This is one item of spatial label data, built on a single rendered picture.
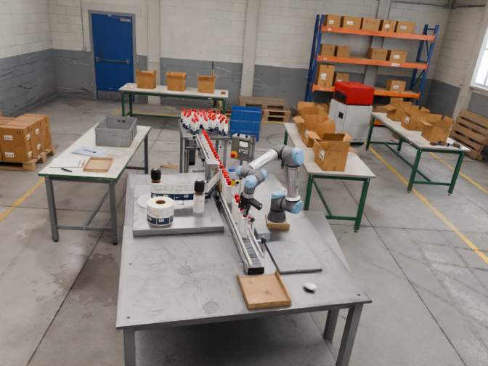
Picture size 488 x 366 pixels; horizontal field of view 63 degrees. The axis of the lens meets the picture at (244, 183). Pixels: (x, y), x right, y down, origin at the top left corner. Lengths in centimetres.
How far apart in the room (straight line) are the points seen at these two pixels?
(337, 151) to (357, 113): 392
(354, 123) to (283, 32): 333
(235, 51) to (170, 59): 167
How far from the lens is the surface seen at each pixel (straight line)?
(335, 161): 468
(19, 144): 650
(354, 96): 839
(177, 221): 308
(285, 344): 309
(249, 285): 253
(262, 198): 365
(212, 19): 1052
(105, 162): 447
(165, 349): 299
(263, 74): 1065
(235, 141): 317
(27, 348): 352
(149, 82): 863
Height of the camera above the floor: 238
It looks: 23 degrees down
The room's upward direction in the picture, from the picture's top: 5 degrees clockwise
